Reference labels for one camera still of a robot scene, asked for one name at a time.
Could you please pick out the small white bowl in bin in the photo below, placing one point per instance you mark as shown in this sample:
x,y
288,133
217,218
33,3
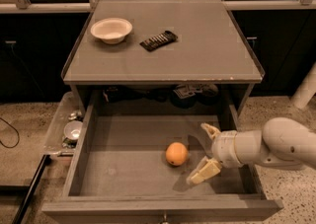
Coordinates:
x,y
72,129

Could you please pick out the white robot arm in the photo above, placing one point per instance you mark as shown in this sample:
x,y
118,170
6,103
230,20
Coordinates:
x,y
282,143

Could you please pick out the orange fruit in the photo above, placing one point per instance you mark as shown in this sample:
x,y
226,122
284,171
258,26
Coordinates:
x,y
176,154

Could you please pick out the open grey top drawer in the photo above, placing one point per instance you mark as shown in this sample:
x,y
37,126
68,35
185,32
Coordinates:
x,y
119,171

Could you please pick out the grey cabinet counter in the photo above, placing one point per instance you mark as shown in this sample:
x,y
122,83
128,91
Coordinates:
x,y
172,42

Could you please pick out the clutter of dark objects behind drawer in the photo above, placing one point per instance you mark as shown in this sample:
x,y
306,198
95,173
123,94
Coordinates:
x,y
180,96

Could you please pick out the clear plastic storage bin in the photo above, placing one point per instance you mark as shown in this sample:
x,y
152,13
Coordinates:
x,y
55,143

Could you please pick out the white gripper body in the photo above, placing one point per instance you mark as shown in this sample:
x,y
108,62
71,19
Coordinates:
x,y
223,146

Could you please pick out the black bar on floor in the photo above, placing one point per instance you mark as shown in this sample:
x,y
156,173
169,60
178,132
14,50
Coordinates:
x,y
31,189

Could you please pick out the black remote control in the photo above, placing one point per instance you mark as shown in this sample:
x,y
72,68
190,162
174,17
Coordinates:
x,y
158,41

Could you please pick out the white paper bowl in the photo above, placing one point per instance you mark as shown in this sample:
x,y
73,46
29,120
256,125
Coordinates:
x,y
111,30

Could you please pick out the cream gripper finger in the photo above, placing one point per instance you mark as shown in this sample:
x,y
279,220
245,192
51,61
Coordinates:
x,y
210,130
206,168

